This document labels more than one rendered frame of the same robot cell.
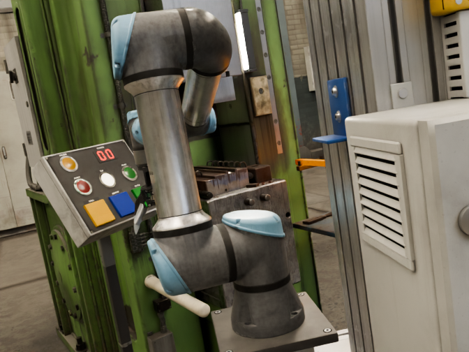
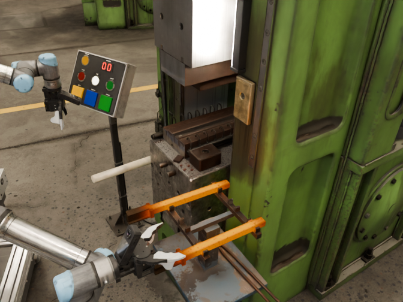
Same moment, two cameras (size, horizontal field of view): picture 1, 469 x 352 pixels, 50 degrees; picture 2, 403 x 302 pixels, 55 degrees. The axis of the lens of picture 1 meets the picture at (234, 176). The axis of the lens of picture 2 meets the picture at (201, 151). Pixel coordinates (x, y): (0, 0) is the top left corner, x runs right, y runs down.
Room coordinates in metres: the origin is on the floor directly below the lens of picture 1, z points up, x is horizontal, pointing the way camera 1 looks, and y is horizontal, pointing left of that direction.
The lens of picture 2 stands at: (2.05, -1.48, 1.94)
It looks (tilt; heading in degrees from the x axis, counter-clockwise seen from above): 35 degrees down; 87
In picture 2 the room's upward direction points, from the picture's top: 2 degrees clockwise
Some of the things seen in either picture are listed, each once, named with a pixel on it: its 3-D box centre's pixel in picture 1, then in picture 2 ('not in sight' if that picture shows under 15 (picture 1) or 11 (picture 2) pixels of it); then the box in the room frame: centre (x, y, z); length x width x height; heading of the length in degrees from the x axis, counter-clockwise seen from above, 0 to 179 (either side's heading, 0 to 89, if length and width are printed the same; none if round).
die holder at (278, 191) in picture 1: (222, 233); (216, 176); (2.22, 0.10, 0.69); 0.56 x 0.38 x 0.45; 31
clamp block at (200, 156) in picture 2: (255, 173); (205, 157); (2.15, -0.09, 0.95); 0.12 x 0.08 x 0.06; 31
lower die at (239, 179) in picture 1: (202, 179); (210, 128); (2.19, 0.14, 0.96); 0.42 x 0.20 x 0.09; 31
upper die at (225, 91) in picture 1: (188, 96); (213, 57); (2.19, 0.14, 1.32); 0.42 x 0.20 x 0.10; 31
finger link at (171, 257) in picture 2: not in sight; (169, 262); (2.01, -0.74, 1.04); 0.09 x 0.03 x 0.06; 172
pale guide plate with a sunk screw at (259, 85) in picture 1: (260, 96); (243, 100); (2.28, -0.17, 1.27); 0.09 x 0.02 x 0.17; 121
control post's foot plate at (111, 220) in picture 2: not in sight; (124, 217); (1.65, 0.47, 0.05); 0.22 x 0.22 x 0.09; 31
